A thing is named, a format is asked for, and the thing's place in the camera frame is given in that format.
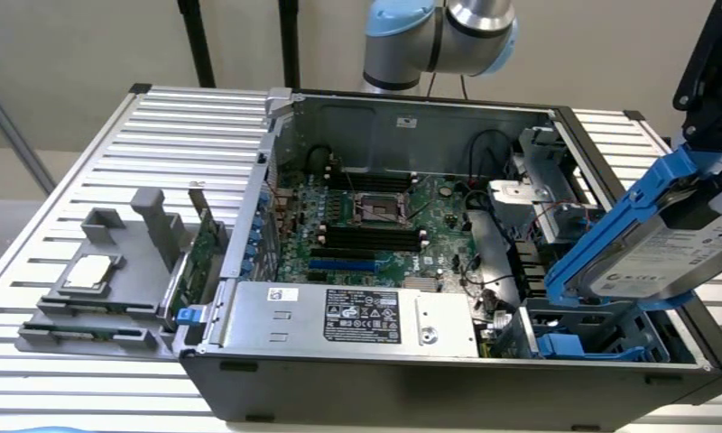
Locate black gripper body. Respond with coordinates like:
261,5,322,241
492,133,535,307
672,0,722,154

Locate hard disk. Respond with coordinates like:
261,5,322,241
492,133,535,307
544,138,722,313

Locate grey metal disk cage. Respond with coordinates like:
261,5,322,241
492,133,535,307
485,125,601,245

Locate disk bay with blue tray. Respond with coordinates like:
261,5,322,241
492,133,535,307
513,297,671,363

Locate small silver chipset heatsink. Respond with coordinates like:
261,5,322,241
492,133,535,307
409,276,446,293

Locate green motherboard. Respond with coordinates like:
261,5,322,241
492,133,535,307
273,172,521,318

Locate CPU socket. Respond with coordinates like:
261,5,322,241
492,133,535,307
349,190,413,226

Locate black RAM slot bank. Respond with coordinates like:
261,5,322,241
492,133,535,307
324,224,428,250
326,170,414,193

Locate black open PC case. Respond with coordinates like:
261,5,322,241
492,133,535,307
173,87,722,423

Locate blue expansion slot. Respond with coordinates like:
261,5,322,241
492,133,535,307
309,258,380,272

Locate short black expansion slot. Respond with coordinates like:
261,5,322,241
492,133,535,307
309,271,376,284

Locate silver power supply unit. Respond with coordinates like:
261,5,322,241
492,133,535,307
218,281,481,358

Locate black stand leg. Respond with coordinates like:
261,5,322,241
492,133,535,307
179,0,218,89
276,0,304,90

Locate green graphics card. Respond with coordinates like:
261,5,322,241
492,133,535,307
163,179,231,331

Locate blue case latch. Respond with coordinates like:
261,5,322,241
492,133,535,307
178,305,207,327

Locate grey parts rack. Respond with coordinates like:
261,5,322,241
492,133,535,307
14,188,231,354

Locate silver CPU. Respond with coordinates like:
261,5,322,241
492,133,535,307
62,253,121,290

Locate green RAM stick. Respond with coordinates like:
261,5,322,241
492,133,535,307
26,321,147,343
64,302,158,314

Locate grey metal pole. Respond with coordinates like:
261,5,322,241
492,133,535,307
0,66,56,196

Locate red wires in cage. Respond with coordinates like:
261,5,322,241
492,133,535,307
528,201,601,245

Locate black looped wire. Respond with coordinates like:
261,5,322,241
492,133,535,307
465,129,523,182

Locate short black curved wire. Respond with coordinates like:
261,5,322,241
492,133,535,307
305,144,334,173

